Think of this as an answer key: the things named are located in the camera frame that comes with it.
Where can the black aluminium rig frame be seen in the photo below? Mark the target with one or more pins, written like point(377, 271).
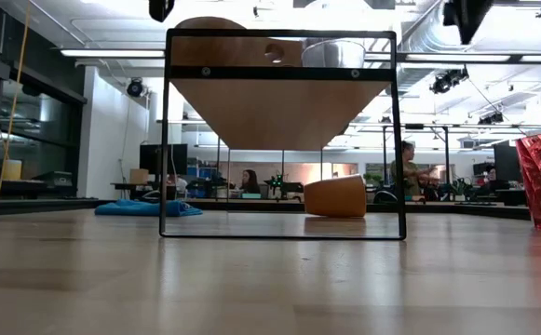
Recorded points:
point(484, 211)

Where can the blue cloth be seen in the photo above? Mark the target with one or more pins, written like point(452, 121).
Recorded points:
point(158, 208)

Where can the wooden shelf black metal frame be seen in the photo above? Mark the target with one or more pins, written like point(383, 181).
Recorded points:
point(274, 116)

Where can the green potted plant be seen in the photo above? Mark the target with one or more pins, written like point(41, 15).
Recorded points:
point(459, 188)

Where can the cardboard box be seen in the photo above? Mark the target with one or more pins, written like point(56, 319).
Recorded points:
point(139, 176)

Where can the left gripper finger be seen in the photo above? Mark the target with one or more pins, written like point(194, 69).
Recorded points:
point(162, 9)

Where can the silver ventilation duct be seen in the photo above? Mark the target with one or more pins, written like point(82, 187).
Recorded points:
point(421, 39)

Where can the black computer monitor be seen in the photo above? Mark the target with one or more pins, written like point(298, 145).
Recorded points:
point(506, 163)

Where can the long ceiling light strip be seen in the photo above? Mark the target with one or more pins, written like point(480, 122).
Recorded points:
point(112, 53)
point(461, 57)

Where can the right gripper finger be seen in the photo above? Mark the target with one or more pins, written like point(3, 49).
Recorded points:
point(468, 18)

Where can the yellow cylindrical container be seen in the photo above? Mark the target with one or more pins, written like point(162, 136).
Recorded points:
point(11, 170)

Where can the orange plastic cup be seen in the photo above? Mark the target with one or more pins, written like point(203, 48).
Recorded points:
point(335, 197)

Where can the black ceiling spotlight cluster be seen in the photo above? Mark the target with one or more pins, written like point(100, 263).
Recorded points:
point(491, 119)
point(447, 83)

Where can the black robot green lights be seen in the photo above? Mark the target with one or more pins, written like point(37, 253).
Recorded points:
point(277, 182)

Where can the person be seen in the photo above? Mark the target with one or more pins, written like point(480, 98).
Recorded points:
point(490, 177)
point(412, 172)
point(250, 182)
point(180, 183)

